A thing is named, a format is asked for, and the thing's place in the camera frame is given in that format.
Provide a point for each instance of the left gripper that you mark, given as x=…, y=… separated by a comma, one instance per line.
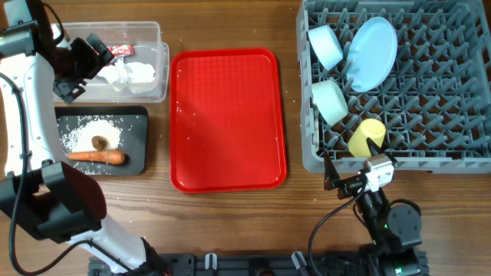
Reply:
x=93, y=63

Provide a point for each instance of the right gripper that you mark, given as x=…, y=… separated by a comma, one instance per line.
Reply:
x=349, y=187

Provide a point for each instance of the yellow plastic cup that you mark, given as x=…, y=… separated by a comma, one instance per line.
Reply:
x=369, y=128

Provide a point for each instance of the green bowl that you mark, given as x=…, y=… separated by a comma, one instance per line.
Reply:
x=330, y=101

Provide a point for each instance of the pile of rice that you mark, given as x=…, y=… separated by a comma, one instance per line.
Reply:
x=76, y=132

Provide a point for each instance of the brown food scrap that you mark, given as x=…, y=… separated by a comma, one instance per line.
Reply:
x=99, y=143

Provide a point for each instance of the orange carrot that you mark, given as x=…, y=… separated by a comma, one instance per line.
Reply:
x=113, y=157

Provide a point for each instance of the large light blue plate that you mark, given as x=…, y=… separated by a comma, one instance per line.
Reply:
x=372, y=54

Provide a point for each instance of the light blue bowl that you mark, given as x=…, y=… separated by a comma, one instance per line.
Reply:
x=326, y=46

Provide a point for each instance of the white plastic spoon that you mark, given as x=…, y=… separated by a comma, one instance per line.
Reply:
x=315, y=138

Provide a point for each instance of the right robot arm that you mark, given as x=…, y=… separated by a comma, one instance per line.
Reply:
x=394, y=226

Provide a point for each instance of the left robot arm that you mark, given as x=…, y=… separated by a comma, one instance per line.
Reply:
x=41, y=193

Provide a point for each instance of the clear plastic waste bin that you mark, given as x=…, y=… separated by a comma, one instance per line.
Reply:
x=146, y=38

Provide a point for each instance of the black food waste tray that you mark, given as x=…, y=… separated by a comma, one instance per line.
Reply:
x=137, y=116

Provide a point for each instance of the grey dishwasher rack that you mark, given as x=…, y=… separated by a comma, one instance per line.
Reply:
x=435, y=102

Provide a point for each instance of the red snack wrapper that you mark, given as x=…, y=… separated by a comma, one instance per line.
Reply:
x=121, y=50

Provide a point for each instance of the crumpled white tissue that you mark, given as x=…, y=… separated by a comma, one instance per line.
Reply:
x=121, y=72

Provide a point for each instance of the red serving tray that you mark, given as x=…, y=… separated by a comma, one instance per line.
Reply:
x=226, y=121

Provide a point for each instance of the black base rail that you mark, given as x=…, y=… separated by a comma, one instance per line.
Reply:
x=295, y=264

